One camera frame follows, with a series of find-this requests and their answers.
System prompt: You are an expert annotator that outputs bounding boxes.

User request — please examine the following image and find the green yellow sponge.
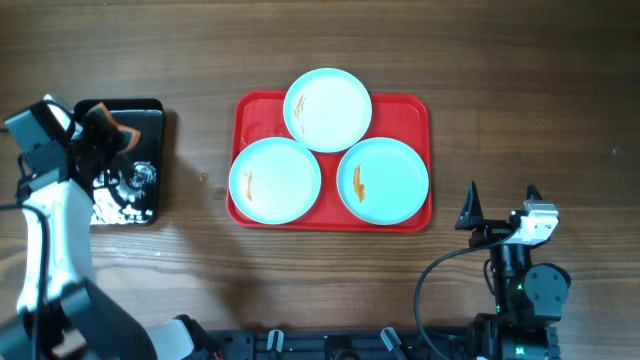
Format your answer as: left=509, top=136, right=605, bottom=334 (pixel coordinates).
left=87, top=102, right=141, bottom=153

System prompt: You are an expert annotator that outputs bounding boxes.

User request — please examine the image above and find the light blue plate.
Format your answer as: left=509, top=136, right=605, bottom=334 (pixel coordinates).
left=336, top=137, right=430, bottom=226
left=229, top=137, right=322, bottom=225
left=282, top=68, right=373, bottom=153

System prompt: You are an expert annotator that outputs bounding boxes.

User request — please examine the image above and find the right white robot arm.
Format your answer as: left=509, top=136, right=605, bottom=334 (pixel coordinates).
left=455, top=184, right=571, bottom=360

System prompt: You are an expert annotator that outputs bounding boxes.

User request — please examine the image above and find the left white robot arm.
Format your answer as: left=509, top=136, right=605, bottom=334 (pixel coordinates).
left=1, top=116, right=222, bottom=359

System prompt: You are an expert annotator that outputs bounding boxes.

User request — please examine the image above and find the black water basin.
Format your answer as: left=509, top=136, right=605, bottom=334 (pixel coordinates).
left=74, top=98, right=166, bottom=225

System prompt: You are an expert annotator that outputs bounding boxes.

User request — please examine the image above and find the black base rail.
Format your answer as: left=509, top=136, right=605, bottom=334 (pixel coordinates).
left=209, top=327, right=561, bottom=360

